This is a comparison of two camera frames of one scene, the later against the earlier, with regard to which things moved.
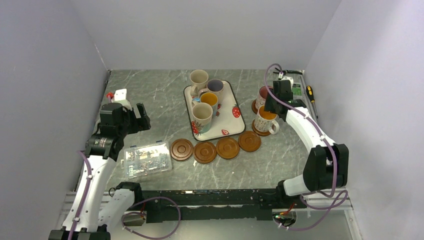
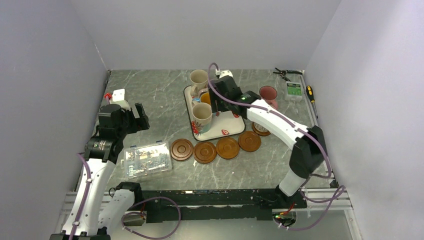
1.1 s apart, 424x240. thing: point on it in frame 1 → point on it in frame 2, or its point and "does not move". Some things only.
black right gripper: (268, 105) → (215, 104)
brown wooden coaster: (204, 152) does not move
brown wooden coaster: (181, 149) does not move
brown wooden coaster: (227, 148) does not move
